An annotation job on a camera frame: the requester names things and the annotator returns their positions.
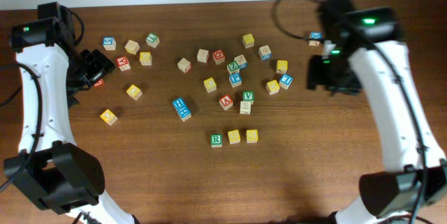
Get blue S block far left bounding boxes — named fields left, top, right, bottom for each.
left=102, top=36, right=116, bottom=51

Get yellow s block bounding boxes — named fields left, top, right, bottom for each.
left=228, top=130, right=241, bottom=144
left=246, top=129, right=258, bottom=143

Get yellow block with brown picture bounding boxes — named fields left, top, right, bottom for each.
left=276, top=60, right=288, bottom=74

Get blue P block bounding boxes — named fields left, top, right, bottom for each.
left=229, top=73, right=242, bottom=88

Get green R block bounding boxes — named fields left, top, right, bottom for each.
left=210, top=134, right=223, bottom=148

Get yellow O block lower left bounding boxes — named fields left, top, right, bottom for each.
left=100, top=109, right=118, bottom=126

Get blue H block lower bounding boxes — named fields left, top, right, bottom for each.
left=177, top=106, right=191, bottom=121

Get yellow E block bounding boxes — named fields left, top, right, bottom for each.
left=266, top=80, right=280, bottom=95

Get plain wooden block upper left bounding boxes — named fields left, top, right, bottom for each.
left=125, top=40, right=140, bottom=55

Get yellow C block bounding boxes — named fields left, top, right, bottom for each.
left=203, top=77, right=217, bottom=93

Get green V block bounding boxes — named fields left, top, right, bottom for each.
left=242, top=91, right=254, bottom=105

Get red Y block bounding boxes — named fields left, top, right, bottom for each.
left=116, top=56, right=131, bottom=71

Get green L block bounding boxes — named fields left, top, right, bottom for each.
left=145, top=33, right=160, bottom=48

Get blue D side block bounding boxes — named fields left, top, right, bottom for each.
left=258, top=45, right=272, bottom=61

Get green Z block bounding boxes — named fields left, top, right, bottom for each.
left=227, top=61, right=240, bottom=75

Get blue h block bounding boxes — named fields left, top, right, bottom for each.
left=173, top=98, right=186, bottom=111
left=177, top=106, right=191, bottom=121

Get red I side block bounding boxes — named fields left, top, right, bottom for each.
left=177, top=58, right=191, bottom=73

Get red side block far left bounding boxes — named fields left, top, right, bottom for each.
left=94, top=79, right=104, bottom=87

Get blue T block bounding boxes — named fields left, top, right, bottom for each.
left=279, top=74, right=293, bottom=89

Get blue X block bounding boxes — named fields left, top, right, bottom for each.
left=308, top=31, right=322, bottom=46

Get green J block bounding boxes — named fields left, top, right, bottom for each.
left=323, top=40, right=336, bottom=56

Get red E side block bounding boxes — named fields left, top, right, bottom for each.
left=197, top=49, right=210, bottom=64

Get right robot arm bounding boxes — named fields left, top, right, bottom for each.
left=307, top=0, right=446, bottom=223

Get yellow O block middle left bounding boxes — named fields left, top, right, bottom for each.
left=126, top=84, right=142, bottom=100

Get yellow S block front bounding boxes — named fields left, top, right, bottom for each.
left=228, top=130, right=241, bottom=144

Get red Q block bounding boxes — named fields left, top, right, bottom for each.
left=212, top=50, right=226, bottom=65

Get yellow top far block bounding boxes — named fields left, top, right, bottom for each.
left=242, top=33, right=255, bottom=49

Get blue L side block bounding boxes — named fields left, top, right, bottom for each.
left=234, top=54, right=248, bottom=69

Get blue H block upper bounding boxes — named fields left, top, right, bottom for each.
left=173, top=98, right=186, bottom=111

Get yellow G block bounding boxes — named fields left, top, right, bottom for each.
left=139, top=52, right=152, bottom=66

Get plain wooden picture block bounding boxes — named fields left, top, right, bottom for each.
left=240, top=101, right=251, bottom=114

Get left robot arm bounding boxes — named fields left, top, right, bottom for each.
left=3, top=2, right=137, bottom=223

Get yellow o block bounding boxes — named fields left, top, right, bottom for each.
left=100, top=109, right=118, bottom=126
left=126, top=84, right=142, bottom=100

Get red A block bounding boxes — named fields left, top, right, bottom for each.
left=219, top=94, right=233, bottom=110

